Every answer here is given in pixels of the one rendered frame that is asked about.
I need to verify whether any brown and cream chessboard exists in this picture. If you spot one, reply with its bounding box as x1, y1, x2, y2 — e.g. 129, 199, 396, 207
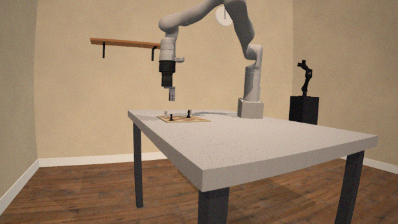
157, 116, 211, 123

